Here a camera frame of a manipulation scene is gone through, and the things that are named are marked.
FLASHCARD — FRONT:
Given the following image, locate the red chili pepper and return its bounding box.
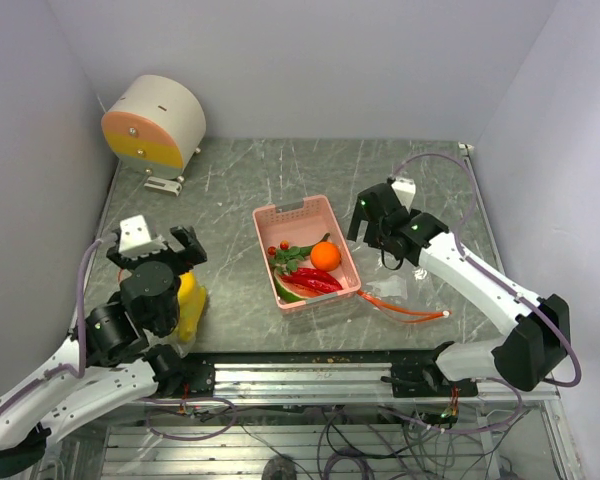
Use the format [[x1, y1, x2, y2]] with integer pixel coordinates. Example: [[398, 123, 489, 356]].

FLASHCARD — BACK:
[[282, 273, 340, 294], [294, 267, 343, 290]]

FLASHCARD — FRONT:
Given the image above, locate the orange fruit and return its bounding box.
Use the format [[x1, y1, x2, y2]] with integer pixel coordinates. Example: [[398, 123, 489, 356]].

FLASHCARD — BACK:
[[310, 241, 341, 272]]

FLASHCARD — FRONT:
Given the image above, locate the small white bracket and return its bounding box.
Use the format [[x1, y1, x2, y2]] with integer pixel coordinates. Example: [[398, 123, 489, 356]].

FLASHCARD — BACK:
[[144, 175, 185, 197]]

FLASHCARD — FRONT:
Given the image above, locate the clear zip bag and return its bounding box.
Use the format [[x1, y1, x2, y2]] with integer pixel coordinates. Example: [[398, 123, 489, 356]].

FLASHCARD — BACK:
[[346, 243, 455, 327], [148, 271, 207, 358]]

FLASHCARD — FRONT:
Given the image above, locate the green cucumber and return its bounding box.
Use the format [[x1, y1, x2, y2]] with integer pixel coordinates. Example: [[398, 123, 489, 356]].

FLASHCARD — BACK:
[[301, 232, 330, 255]]

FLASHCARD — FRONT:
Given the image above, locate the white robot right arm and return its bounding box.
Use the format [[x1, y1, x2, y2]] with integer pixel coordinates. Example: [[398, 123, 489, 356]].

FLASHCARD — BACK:
[[347, 182, 570, 396]]

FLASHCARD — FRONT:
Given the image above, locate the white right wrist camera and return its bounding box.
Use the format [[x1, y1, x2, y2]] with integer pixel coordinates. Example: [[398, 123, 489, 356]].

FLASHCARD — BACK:
[[387, 177, 416, 210]]

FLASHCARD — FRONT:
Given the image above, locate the aluminium rail frame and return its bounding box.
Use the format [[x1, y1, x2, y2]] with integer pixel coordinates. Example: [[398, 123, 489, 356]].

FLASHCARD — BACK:
[[9, 349, 581, 480]]

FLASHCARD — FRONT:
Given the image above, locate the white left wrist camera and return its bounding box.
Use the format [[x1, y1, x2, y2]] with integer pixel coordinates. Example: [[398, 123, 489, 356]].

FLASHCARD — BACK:
[[118, 215, 165, 259]]

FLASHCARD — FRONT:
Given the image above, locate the pink perforated plastic basket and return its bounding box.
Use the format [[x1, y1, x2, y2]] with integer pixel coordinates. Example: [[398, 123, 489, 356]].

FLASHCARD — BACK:
[[252, 195, 361, 314]]

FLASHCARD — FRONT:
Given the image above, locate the yellow banana bunch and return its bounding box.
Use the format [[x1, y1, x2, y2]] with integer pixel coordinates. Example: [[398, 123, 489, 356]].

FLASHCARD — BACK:
[[176, 271, 207, 344]]

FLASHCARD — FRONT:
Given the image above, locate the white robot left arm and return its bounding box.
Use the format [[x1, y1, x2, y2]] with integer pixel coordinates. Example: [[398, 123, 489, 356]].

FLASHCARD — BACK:
[[0, 215, 207, 479]]

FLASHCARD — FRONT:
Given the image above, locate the watermelon slice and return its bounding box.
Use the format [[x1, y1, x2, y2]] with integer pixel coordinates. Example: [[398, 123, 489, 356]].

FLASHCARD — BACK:
[[273, 274, 312, 303]]

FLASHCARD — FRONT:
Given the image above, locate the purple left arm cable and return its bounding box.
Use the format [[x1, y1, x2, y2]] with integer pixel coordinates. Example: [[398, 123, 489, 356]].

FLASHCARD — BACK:
[[0, 237, 121, 431]]

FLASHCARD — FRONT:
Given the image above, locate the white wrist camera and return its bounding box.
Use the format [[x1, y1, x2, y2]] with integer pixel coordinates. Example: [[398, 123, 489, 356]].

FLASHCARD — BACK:
[[118, 215, 165, 259], [387, 177, 416, 210]]

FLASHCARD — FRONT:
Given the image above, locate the round cream drawer box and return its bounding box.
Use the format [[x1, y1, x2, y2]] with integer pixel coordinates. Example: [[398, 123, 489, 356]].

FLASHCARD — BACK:
[[101, 74, 207, 180]]

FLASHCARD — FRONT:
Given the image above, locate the black cable loop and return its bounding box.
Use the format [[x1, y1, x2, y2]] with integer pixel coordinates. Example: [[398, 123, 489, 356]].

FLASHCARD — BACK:
[[379, 234, 411, 272]]

